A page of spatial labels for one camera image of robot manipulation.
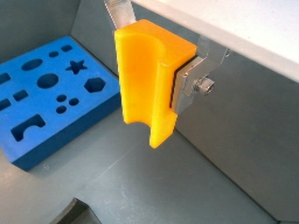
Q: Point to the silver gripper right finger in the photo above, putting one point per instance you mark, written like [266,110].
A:
[191,79]

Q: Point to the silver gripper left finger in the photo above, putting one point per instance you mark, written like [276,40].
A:
[120,12]

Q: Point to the yellow arch block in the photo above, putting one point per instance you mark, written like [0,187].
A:
[150,53]

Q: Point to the blue shape sorter block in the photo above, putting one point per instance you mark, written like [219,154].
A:
[56,92]

